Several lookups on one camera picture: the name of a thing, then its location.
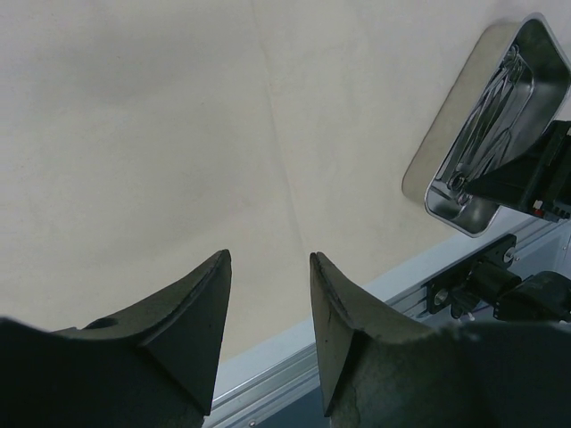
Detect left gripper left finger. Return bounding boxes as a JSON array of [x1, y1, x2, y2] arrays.
[[1, 250, 232, 427]]

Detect beige cloth wrap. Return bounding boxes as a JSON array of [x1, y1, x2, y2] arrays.
[[1, 1, 570, 358]]

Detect front aluminium rail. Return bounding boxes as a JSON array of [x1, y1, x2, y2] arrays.
[[205, 212, 570, 427]]

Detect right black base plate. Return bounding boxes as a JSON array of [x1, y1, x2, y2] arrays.
[[423, 234, 522, 319]]

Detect steel surgical scissors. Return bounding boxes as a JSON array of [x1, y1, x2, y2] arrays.
[[448, 44, 527, 188]]

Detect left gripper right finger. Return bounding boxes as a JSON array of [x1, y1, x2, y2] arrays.
[[310, 252, 570, 427]]

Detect metal instrument tray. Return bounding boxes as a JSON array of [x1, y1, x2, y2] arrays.
[[401, 12, 570, 237]]

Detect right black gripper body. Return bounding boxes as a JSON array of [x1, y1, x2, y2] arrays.
[[466, 120, 570, 221]]

